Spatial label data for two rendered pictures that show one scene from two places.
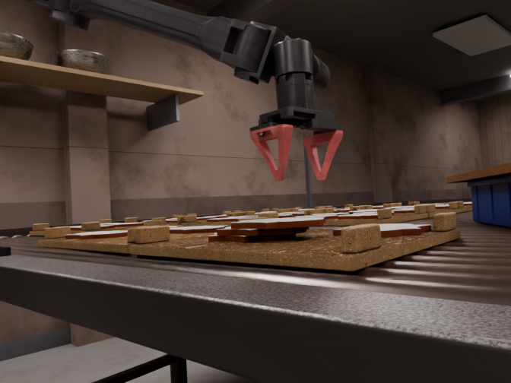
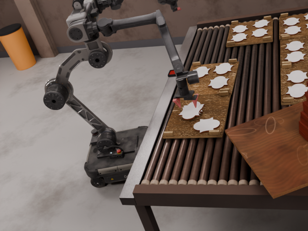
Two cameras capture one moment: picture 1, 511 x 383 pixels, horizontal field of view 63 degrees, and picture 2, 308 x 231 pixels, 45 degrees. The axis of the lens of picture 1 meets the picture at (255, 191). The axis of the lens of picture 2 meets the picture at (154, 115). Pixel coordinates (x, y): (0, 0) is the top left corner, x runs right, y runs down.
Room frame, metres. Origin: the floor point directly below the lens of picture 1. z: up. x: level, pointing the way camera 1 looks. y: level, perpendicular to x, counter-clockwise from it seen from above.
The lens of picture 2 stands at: (-0.10, -1.77, 2.24)
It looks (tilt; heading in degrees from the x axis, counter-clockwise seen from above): 33 degrees down; 74
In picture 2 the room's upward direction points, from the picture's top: 17 degrees counter-clockwise
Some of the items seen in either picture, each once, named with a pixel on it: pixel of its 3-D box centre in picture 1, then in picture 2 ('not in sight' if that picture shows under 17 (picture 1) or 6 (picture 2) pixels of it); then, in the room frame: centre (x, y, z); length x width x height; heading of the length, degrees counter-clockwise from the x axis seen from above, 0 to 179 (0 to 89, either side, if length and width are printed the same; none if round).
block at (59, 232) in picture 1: (57, 232); (196, 63); (1.00, 0.48, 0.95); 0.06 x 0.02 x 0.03; 137
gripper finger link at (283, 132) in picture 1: (284, 148); (180, 101); (0.59, -0.04, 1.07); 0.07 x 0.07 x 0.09; 43
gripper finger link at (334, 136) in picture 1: (313, 150); (192, 101); (0.64, -0.09, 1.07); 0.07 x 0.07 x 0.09; 43
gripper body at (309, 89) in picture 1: (296, 102); (184, 90); (0.62, -0.07, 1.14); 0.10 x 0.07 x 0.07; 133
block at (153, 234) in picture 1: (153, 234); not in sight; (0.71, 0.18, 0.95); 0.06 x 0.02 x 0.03; 138
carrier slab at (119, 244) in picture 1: (150, 237); (210, 79); (0.96, 0.25, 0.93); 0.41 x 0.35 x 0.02; 47
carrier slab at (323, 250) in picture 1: (293, 242); (197, 115); (0.67, -0.06, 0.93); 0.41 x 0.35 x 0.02; 48
